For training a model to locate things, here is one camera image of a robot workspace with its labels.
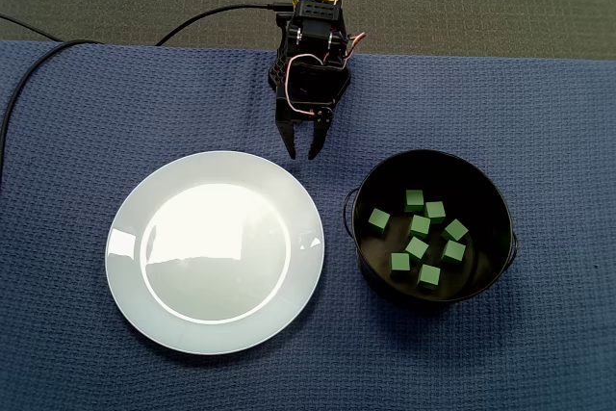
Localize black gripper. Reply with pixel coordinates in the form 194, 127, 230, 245
274, 55, 351, 162

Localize white round plate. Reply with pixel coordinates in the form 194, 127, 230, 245
104, 149, 326, 356

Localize black metal bucket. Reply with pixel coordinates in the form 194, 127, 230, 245
342, 148, 520, 312

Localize blue woven mat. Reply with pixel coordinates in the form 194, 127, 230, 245
0, 39, 616, 411

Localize white red servo wire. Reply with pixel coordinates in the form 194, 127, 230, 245
283, 53, 324, 119

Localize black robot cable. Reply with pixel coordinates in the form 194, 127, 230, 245
154, 0, 295, 48

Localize thick black cable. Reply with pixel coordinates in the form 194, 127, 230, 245
0, 39, 100, 191

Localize thin black cable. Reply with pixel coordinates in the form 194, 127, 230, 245
0, 13, 64, 42

